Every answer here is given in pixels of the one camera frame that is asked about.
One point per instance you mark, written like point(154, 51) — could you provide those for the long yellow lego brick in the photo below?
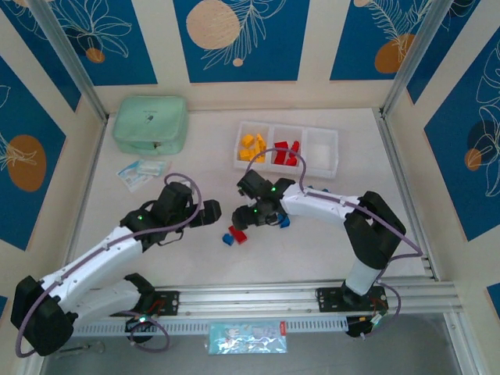
point(258, 158)
point(245, 155)

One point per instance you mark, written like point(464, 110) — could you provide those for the large red lego brick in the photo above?
point(279, 158)

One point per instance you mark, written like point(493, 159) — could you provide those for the holographic foil packet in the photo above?
point(246, 338)

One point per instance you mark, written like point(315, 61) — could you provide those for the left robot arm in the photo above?
point(97, 258)

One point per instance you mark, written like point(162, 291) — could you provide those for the black electronics module with LED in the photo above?
point(140, 326)
point(357, 328)

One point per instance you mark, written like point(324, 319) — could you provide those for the clear white plastic packet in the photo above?
point(154, 167)

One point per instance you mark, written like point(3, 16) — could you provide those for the aluminium side rail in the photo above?
point(391, 136)
point(93, 172)

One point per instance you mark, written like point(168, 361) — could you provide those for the mint green zip pouch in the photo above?
point(150, 121)

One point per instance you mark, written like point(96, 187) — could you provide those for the blue white plastic packet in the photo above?
point(129, 176)

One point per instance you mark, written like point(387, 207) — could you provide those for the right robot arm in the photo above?
point(324, 207)

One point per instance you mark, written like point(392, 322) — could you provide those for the red curved lego brick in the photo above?
point(295, 147)

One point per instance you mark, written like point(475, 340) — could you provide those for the small blue lego brick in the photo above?
point(227, 239)

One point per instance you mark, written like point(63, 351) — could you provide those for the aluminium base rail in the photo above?
point(250, 301)

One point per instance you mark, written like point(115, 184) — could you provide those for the small red lego brick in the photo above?
point(291, 160)

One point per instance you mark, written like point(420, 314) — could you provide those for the white three-compartment tray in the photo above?
point(322, 150)

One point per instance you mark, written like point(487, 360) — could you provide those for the aluminium frame post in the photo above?
point(415, 58)
point(70, 58)

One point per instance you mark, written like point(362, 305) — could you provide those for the metal key tool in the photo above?
point(78, 347)

